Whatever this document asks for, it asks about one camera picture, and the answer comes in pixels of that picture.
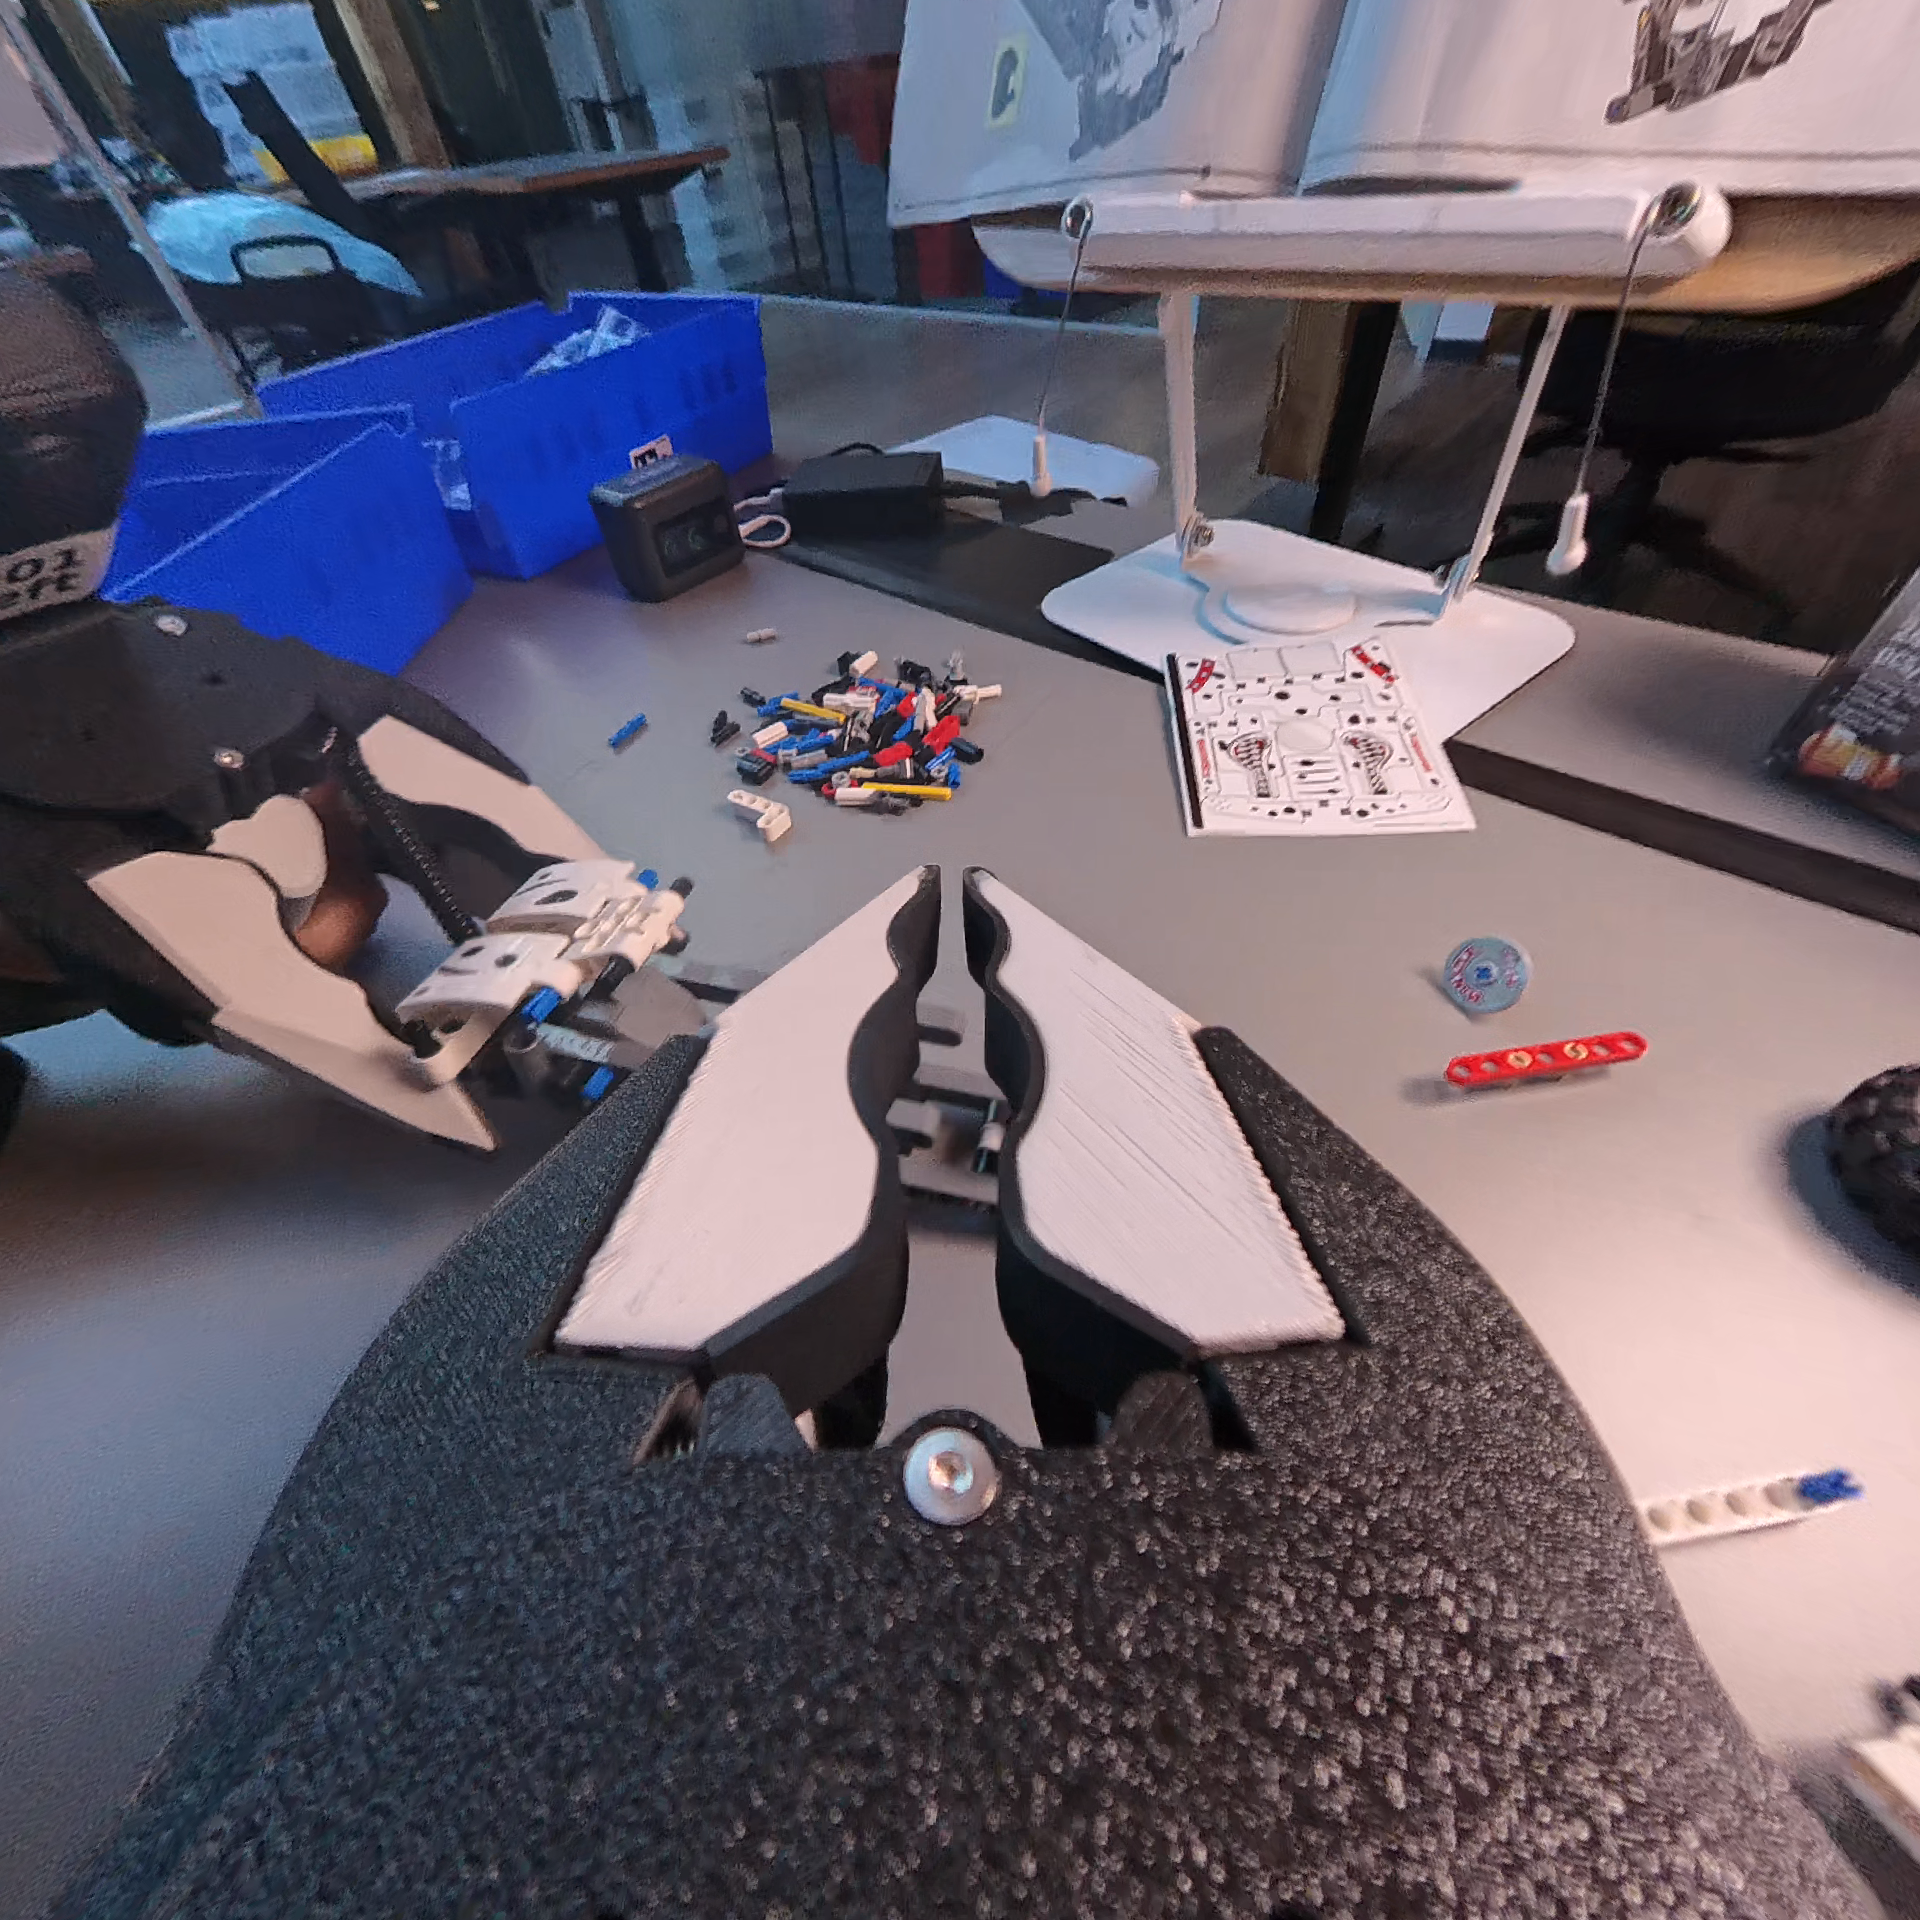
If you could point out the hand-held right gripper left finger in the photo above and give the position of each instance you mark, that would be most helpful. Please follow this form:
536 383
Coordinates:
736 1200

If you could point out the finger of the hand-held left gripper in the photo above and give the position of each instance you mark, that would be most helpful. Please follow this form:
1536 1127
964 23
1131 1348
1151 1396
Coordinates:
480 796
287 976

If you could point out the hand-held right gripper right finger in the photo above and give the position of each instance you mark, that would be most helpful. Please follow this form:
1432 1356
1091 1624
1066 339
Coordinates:
1171 1200

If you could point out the toy brick model car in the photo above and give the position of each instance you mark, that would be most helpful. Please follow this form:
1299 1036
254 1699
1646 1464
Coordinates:
556 947

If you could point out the white brick hood panel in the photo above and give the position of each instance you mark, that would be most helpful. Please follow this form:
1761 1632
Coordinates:
1727 1509

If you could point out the instruction booklet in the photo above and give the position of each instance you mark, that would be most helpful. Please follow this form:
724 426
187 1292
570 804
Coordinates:
1441 93

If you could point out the person's left hand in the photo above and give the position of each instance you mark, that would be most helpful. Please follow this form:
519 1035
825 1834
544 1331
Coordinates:
339 901

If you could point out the blue brick pin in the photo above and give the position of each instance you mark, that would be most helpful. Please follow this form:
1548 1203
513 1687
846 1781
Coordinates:
626 730

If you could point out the blue storage bin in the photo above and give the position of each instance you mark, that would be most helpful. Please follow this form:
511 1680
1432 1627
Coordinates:
586 436
287 556

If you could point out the white angled brick piece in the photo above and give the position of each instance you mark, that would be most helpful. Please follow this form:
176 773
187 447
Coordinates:
760 814

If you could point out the small black box device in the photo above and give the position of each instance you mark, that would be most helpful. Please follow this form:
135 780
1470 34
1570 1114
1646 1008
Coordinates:
668 536

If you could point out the round grey disc piece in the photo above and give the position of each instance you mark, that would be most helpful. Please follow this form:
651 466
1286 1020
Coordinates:
1486 979

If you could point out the pile of small brick pieces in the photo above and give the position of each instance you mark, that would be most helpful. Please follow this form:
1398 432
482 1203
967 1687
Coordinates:
871 738

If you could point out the red brick beam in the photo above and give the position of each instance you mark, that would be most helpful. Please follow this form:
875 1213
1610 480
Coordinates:
1546 1060

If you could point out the clear plastic bag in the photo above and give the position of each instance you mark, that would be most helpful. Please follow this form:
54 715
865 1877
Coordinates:
586 339

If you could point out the black power brick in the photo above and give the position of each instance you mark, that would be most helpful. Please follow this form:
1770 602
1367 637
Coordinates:
865 496

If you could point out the sticker sheet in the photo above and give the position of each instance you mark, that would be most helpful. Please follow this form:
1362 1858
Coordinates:
1321 738

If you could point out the book stand with white base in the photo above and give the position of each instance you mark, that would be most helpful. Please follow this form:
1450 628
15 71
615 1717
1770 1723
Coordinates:
1321 616

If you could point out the dark background table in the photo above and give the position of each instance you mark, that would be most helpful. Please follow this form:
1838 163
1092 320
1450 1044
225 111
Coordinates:
540 181

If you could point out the small white stand base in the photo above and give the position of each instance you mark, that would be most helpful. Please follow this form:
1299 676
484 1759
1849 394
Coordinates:
1035 461

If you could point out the black toy tyre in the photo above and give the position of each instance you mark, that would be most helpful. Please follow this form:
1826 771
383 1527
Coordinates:
1883 1156

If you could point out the black toy set box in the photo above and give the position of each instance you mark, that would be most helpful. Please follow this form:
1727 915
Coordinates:
1867 707

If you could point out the white grey brick part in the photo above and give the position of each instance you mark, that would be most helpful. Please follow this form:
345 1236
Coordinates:
1890 1786

